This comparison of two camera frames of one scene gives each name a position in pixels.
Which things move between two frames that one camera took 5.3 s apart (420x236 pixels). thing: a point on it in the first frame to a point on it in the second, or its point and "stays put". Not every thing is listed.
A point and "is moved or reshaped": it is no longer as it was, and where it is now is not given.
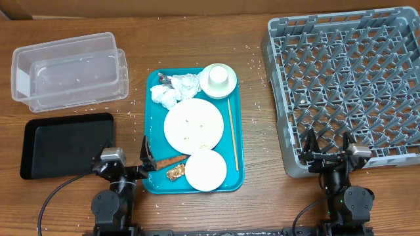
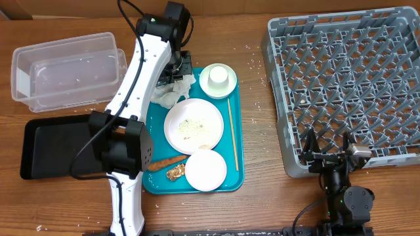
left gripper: (136, 173) to (187, 69)
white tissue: (186, 85) is moved or reshaped
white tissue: (165, 95) stays put
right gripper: (310, 151) stays put
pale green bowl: (218, 93) stays put
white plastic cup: (218, 77) stays put
